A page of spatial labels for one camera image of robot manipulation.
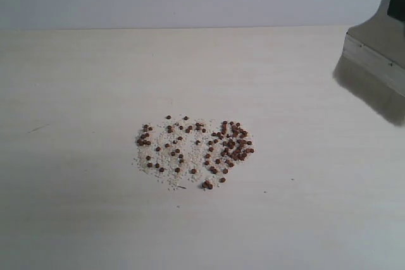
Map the white wooden paint brush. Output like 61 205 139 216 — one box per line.
333 0 404 126

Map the pile of beans and grains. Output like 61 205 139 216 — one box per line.
132 114 255 191

